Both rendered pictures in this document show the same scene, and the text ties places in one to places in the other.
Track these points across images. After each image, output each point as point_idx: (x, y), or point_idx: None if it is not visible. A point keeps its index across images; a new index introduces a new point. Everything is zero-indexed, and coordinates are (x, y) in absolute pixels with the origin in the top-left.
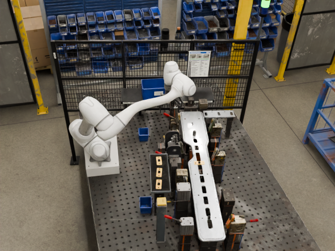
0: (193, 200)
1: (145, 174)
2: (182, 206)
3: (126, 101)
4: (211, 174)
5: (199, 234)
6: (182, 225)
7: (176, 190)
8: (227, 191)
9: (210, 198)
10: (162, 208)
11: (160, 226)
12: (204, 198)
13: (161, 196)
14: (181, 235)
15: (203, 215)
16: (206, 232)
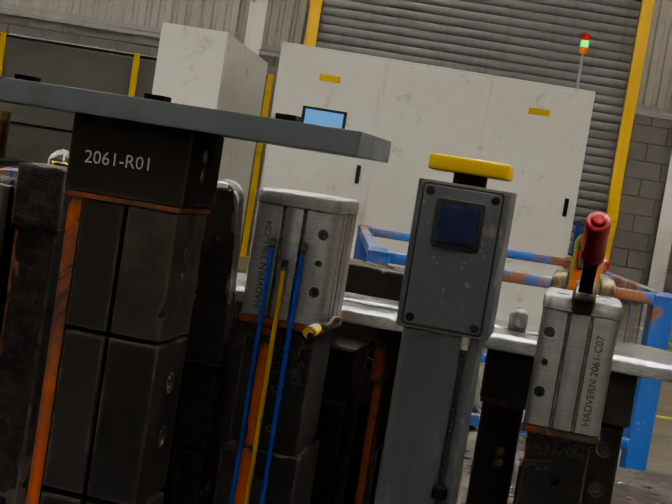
0: (354, 313)
1: None
2: (312, 406)
3: None
4: None
5: (648, 360)
6: (620, 305)
7: (272, 256)
8: (357, 262)
9: (367, 299)
10: (511, 213)
11: (455, 493)
12: (226, 423)
13: (172, 396)
14: (577, 466)
15: None
16: (629, 354)
